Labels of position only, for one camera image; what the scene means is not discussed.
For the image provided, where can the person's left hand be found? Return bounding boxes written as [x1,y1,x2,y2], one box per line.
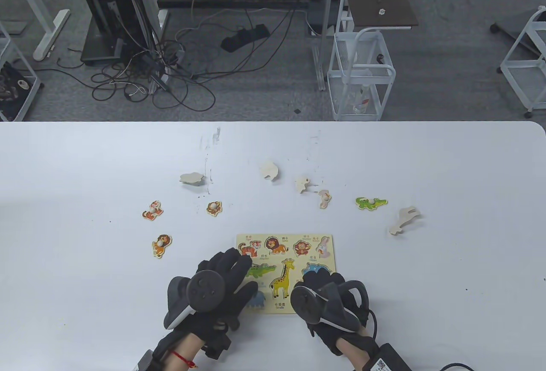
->
[168,247,259,348]

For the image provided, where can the person's right hand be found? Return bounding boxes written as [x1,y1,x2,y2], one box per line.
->
[301,272,379,357]

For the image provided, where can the wooden animal puzzle frame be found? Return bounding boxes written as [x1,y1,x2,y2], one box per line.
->
[236,234,337,315]

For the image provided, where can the lion puzzle piece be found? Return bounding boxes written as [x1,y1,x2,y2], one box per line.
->
[152,234,173,259]

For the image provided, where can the tiger puzzle piece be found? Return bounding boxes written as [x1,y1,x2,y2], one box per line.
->
[142,200,164,221]

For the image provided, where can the giraffe puzzle piece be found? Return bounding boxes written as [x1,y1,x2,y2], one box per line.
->
[388,207,421,236]

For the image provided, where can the green crocodile puzzle piece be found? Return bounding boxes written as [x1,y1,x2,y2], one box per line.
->
[355,196,389,211]

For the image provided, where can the black forearm box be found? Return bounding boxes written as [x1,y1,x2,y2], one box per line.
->
[136,349,159,371]
[367,342,413,371]

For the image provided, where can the person's right forearm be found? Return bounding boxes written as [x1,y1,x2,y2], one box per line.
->
[337,343,378,371]

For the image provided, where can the person's left forearm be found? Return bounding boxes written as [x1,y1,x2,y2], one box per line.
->
[164,332,203,371]

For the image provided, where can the black grey hand controller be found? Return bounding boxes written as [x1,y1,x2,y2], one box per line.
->
[164,271,225,330]
[290,279,370,331]

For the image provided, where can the white power strip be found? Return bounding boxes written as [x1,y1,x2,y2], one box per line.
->
[147,70,171,95]

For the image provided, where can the clear spray bottle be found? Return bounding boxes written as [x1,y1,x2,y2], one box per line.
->
[353,85,371,115]

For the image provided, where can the white metal trolley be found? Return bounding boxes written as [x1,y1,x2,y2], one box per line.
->
[327,0,396,122]
[0,21,42,123]
[498,6,546,118]

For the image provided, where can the black power strip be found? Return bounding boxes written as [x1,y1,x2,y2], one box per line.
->
[220,23,270,53]

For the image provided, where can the dark patterned bag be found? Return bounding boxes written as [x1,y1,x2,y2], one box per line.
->
[0,61,35,122]

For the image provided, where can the black chair leg with caster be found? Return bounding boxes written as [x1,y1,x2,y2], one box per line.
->
[490,21,539,56]

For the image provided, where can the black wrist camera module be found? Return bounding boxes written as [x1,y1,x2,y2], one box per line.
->
[204,336,234,361]

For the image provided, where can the red string bracelet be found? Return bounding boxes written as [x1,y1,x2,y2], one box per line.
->
[170,350,197,368]

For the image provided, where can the tangle of black cables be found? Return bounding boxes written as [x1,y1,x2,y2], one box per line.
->
[55,25,217,112]

